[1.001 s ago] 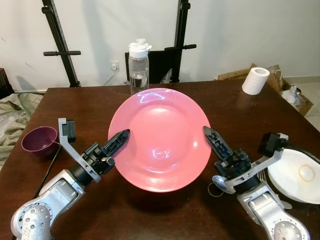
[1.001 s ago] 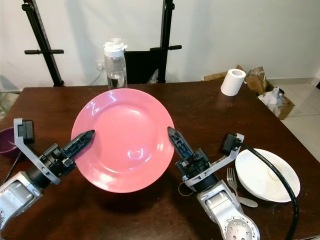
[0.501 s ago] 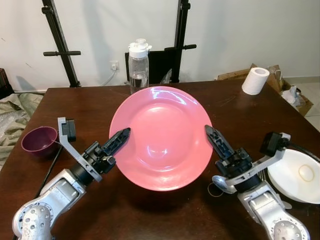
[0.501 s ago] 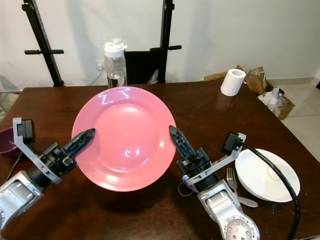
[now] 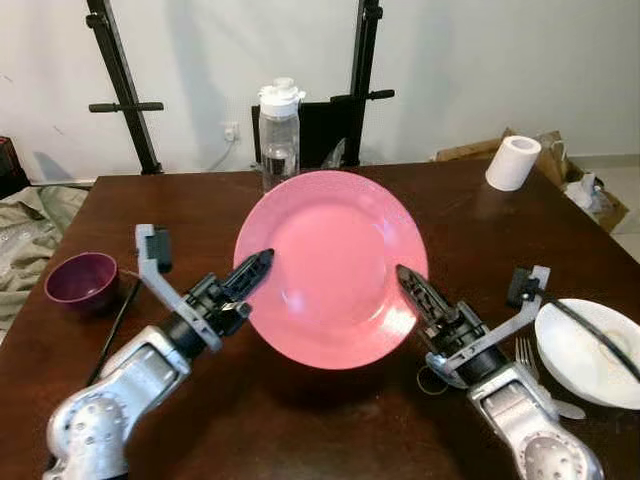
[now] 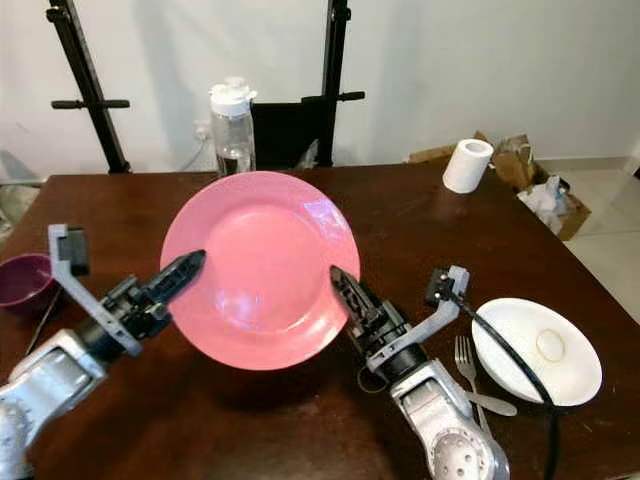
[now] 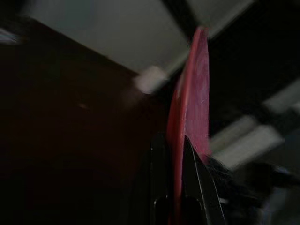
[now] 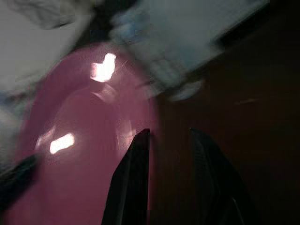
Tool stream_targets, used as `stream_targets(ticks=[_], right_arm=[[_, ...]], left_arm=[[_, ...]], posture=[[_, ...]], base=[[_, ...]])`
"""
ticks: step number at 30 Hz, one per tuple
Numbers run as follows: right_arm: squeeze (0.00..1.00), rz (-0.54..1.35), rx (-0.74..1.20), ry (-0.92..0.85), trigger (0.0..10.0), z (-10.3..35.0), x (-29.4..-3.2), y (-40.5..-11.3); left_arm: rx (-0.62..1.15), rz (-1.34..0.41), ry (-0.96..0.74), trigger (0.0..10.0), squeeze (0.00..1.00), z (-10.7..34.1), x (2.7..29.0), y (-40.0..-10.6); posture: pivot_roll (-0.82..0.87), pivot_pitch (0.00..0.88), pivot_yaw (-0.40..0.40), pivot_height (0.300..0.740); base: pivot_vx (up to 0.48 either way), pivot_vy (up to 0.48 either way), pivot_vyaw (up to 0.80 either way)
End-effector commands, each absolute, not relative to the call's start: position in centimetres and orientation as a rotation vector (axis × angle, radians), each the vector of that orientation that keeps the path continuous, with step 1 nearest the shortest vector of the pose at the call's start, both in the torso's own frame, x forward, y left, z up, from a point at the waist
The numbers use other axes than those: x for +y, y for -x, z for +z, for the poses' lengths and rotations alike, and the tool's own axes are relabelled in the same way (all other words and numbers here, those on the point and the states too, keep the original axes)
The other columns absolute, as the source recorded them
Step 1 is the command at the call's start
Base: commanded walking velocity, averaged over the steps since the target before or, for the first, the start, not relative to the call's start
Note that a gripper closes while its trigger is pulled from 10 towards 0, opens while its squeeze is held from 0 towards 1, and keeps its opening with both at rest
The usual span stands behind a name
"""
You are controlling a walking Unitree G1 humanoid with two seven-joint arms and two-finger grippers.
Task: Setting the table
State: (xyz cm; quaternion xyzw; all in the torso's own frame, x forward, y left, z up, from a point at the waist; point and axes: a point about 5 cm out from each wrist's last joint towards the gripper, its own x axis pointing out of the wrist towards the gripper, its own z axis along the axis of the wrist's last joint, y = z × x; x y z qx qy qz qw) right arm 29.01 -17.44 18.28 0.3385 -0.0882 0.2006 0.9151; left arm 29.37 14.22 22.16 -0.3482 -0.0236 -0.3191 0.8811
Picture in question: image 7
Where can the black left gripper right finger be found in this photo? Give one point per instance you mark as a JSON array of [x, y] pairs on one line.
[[199, 192]]

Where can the red plate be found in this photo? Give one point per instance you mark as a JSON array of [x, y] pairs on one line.
[[195, 93]]

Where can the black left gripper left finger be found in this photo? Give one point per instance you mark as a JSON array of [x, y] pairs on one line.
[[164, 178]]

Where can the dark brown wooden table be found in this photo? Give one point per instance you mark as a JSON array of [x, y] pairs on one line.
[[70, 140]]

